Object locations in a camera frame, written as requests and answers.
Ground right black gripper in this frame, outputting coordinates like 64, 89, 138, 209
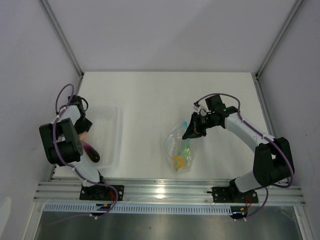
182, 112, 219, 140

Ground peach coloured egg toy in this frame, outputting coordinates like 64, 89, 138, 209
78, 131, 88, 141

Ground green toy vegetable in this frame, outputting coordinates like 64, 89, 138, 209
179, 140, 191, 159

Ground clear zip top bag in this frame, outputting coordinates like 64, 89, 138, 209
163, 121, 195, 173

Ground purple toy eggplant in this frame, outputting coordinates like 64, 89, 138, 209
82, 141, 101, 163

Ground yellow toy lemon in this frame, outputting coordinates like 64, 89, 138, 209
172, 155, 186, 170

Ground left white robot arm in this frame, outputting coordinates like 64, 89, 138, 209
39, 95, 109, 200

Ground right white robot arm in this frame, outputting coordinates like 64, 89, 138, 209
182, 93, 295, 202

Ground white perforated plastic basket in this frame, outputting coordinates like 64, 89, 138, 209
86, 105, 123, 170

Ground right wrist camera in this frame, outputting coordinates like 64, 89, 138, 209
193, 101, 207, 113

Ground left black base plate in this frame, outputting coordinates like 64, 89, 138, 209
79, 185, 125, 201

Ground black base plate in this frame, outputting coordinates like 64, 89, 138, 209
207, 186, 259, 204
79, 185, 125, 201

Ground right aluminium frame post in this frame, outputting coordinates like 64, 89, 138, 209
254, 0, 307, 77

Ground aluminium frame post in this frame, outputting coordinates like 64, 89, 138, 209
38, 0, 85, 77
254, 0, 307, 77

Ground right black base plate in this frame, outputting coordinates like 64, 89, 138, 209
207, 186, 259, 204

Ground aluminium mounting rail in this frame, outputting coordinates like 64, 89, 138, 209
33, 177, 306, 207

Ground white slotted cable duct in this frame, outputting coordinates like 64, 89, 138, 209
43, 202, 233, 216

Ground left aluminium frame post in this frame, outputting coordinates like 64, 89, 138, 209
38, 0, 85, 77

